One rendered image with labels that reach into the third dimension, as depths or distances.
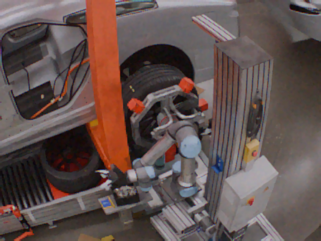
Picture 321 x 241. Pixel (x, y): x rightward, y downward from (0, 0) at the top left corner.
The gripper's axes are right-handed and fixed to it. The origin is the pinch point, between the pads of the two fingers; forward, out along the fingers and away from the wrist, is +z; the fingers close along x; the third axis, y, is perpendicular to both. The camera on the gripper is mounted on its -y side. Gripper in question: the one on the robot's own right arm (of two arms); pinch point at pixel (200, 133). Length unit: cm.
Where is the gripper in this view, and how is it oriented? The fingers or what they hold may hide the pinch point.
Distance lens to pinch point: 332.9
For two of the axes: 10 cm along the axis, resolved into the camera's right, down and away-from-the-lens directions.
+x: 4.4, 6.1, -6.6
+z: -9.0, 3.3, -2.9
